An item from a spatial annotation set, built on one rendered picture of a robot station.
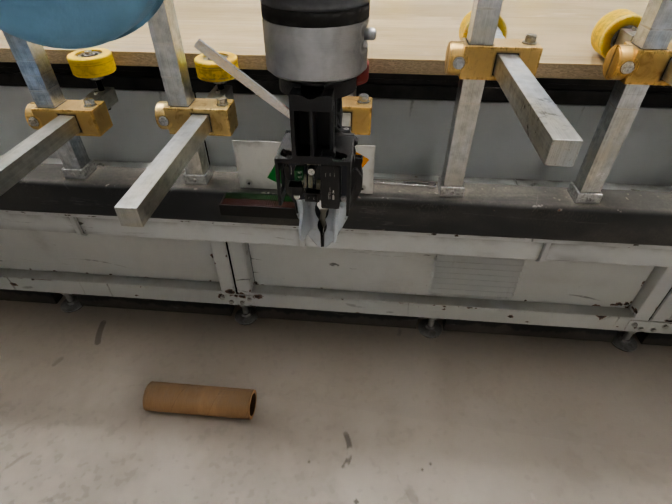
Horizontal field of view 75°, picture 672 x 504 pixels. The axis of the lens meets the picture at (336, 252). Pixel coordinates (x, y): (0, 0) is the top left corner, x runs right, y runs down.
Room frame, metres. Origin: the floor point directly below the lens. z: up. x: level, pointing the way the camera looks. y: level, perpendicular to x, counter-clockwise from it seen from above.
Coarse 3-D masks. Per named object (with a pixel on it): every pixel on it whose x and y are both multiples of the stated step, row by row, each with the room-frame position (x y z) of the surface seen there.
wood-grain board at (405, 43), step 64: (192, 0) 1.41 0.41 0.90; (256, 0) 1.41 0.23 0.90; (384, 0) 1.41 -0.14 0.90; (448, 0) 1.41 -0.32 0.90; (512, 0) 1.41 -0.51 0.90; (576, 0) 1.41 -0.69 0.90; (640, 0) 1.41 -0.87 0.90; (128, 64) 0.92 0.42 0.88; (192, 64) 0.91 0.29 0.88; (256, 64) 0.90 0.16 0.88; (384, 64) 0.88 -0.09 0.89; (576, 64) 0.84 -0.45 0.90
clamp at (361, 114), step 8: (352, 96) 0.76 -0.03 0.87; (344, 104) 0.72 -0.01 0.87; (352, 104) 0.72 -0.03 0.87; (360, 104) 0.72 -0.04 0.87; (368, 104) 0.72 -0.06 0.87; (344, 112) 0.71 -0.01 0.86; (352, 112) 0.71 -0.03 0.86; (360, 112) 0.71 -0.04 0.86; (368, 112) 0.71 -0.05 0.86; (352, 120) 0.71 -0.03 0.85; (360, 120) 0.71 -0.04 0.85; (368, 120) 0.71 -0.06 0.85; (352, 128) 0.71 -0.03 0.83; (360, 128) 0.71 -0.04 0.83; (368, 128) 0.71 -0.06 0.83
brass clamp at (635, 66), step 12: (612, 48) 0.71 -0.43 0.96; (624, 48) 0.69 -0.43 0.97; (636, 48) 0.69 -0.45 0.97; (612, 60) 0.70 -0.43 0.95; (624, 60) 0.68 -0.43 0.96; (636, 60) 0.68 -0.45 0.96; (648, 60) 0.67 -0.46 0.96; (660, 60) 0.67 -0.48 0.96; (612, 72) 0.69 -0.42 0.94; (624, 72) 0.67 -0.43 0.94; (636, 72) 0.68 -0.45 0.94; (648, 72) 0.67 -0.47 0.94; (660, 72) 0.67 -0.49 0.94; (636, 84) 0.68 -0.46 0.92; (648, 84) 0.67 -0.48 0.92; (660, 84) 0.67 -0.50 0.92
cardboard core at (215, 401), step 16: (160, 384) 0.69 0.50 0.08; (176, 384) 0.70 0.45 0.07; (144, 400) 0.65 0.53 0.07; (160, 400) 0.65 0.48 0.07; (176, 400) 0.65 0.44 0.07; (192, 400) 0.65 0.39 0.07; (208, 400) 0.64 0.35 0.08; (224, 400) 0.64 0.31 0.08; (240, 400) 0.64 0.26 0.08; (224, 416) 0.62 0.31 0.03; (240, 416) 0.62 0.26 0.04
